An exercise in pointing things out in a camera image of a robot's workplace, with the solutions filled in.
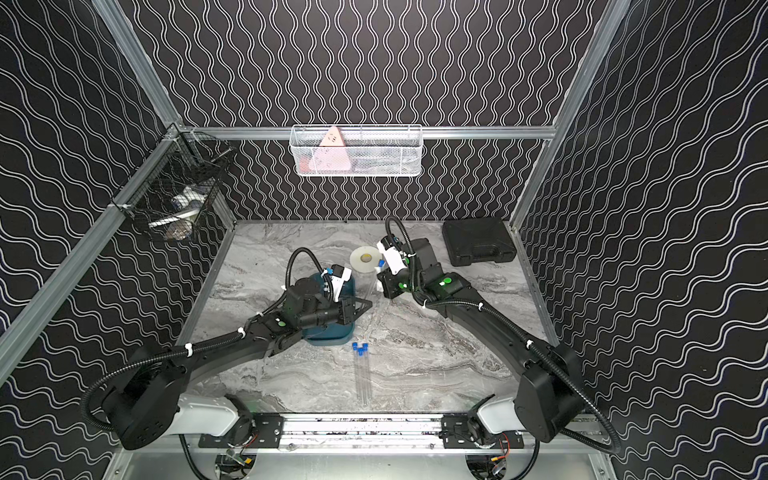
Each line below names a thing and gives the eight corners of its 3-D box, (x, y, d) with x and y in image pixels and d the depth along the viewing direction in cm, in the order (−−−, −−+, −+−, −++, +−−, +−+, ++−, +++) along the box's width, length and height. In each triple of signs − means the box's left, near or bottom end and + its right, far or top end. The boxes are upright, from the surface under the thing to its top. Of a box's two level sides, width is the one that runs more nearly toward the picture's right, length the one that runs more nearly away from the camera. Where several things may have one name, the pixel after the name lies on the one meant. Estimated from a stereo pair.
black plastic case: (449, 268, 109) (452, 255, 104) (442, 231, 121) (445, 218, 115) (512, 268, 109) (518, 255, 104) (499, 231, 121) (505, 218, 115)
